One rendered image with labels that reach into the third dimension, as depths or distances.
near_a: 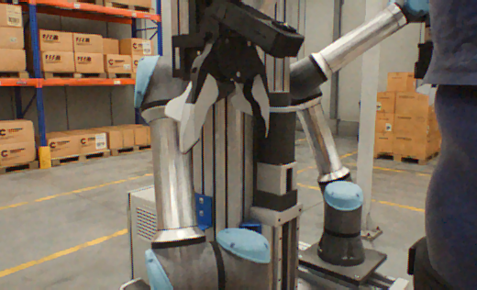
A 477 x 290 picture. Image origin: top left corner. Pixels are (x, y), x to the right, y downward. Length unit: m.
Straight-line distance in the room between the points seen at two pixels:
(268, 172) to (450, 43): 0.71
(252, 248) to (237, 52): 0.46
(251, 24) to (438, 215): 0.27
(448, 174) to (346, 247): 0.86
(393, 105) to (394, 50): 3.12
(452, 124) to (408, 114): 7.54
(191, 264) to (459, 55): 0.60
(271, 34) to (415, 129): 7.56
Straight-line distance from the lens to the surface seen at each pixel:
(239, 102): 0.53
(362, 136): 4.04
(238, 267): 0.82
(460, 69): 0.38
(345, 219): 1.22
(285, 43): 0.40
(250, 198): 1.06
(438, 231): 0.42
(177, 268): 0.79
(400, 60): 10.82
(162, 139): 0.82
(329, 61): 1.17
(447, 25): 0.40
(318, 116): 1.31
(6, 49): 7.50
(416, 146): 7.97
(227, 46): 0.45
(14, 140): 7.54
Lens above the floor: 1.60
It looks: 9 degrees down
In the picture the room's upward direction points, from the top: straight up
